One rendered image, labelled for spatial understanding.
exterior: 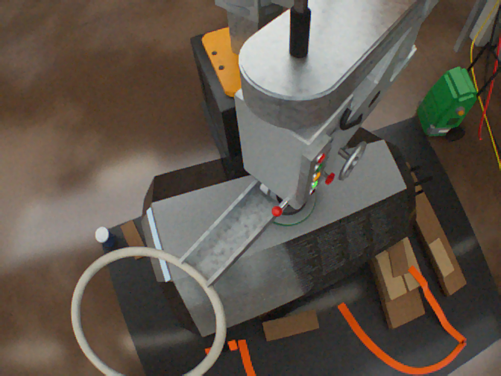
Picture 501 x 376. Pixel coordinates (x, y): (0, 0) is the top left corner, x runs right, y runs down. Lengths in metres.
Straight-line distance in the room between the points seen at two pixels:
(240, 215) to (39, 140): 2.32
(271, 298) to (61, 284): 1.57
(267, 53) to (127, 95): 2.34
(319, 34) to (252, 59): 0.17
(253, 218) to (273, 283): 0.41
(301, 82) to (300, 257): 0.95
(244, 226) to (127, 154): 1.63
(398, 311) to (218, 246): 1.37
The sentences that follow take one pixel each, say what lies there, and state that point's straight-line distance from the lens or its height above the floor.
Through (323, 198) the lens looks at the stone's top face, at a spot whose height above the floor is 0.83.
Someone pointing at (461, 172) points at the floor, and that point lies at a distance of 2.91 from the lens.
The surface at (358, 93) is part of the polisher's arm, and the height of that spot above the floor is 1.40.
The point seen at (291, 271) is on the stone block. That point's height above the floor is 0.72.
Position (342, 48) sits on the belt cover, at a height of 1.70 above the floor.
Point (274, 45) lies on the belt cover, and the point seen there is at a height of 1.70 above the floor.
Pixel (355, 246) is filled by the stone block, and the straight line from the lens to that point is 1.66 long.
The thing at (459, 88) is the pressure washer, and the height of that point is 0.55.
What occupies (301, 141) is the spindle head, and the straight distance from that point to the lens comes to 0.86.
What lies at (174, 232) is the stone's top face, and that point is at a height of 0.83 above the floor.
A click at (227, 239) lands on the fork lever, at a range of 1.26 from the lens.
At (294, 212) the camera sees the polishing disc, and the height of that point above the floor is 0.89.
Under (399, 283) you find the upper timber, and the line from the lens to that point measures 2.24.
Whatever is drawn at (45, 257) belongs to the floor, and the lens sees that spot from 2.82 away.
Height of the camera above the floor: 2.30
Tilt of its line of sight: 68 degrees down
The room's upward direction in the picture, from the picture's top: 7 degrees counter-clockwise
